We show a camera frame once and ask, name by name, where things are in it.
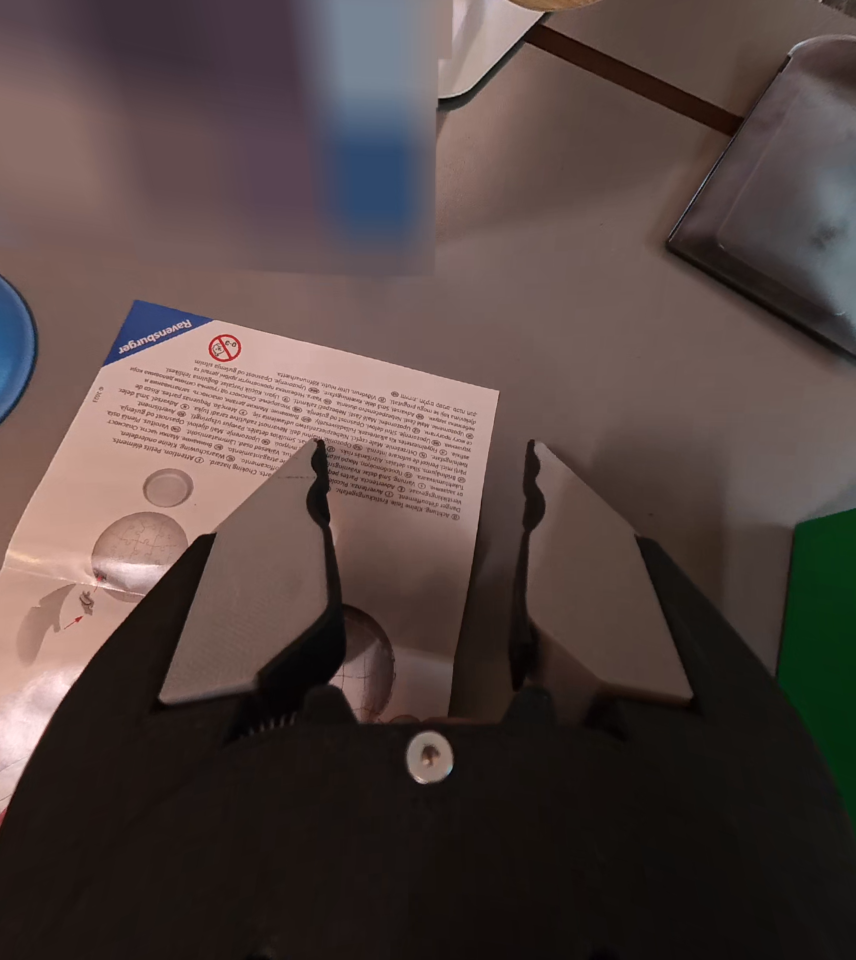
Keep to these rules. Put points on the green cloth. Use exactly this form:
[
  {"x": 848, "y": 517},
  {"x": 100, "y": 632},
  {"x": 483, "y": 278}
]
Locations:
[{"x": 847, "y": 675}]

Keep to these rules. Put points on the grey plastic pouch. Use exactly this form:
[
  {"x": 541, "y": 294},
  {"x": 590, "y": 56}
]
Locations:
[{"x": 810, "y": 195}]

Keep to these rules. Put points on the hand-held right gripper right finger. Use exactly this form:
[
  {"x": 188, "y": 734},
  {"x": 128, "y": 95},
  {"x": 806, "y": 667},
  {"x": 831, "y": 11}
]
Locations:
[{"x": 593, "y": 585}]

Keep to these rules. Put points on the printed instruction leaflet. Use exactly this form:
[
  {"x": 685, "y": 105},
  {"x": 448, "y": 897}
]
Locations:
[{"x": 210, "y": 450}]

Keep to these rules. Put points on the white sign board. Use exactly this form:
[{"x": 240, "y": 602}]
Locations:
[{"x": 476, "y": 45}]

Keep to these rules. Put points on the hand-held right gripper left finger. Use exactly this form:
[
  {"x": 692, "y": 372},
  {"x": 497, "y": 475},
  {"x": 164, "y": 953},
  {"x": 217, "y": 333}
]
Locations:
[{"x": 263, "y": 585}]

